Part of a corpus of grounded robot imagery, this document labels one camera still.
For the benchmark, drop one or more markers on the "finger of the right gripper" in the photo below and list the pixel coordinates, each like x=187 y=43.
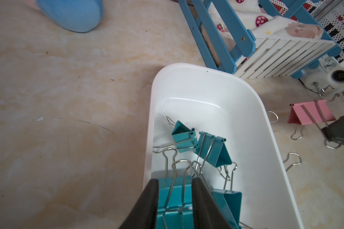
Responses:
x=334 y=134

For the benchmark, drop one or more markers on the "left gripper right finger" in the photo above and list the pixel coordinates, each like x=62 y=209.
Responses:
x=206 y=214

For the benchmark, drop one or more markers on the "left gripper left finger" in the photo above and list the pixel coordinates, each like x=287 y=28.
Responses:
x=144 y=213

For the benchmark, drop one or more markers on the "white plastic storage box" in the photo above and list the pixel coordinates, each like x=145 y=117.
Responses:
x=208 y=121

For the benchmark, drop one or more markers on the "teal binder clip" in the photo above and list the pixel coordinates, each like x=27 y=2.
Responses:
x=229 y=201
x=184 y=139
x=211 y=149
x=175 y=207

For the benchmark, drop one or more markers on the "white alarm clock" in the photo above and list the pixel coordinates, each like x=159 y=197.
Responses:
x=327 y=80

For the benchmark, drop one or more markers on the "blue white toy crib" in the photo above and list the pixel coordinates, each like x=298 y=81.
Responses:
x=252 y=56

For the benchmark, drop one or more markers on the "patterned baby blanket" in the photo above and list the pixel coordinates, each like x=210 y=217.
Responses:
x=261 y=23

